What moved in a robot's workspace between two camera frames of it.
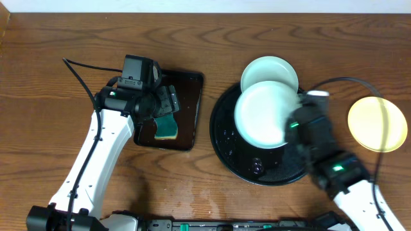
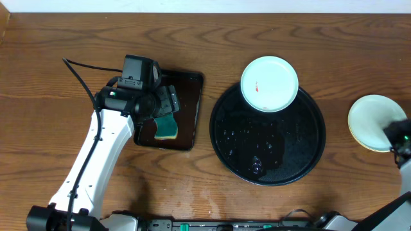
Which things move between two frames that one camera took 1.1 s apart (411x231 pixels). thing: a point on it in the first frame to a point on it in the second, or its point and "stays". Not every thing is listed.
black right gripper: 287,134 to 394,128
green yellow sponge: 167,128 stays
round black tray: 252,164 stays
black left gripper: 167,100 stays
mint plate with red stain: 261,112 to 369,115
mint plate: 269,68 stays
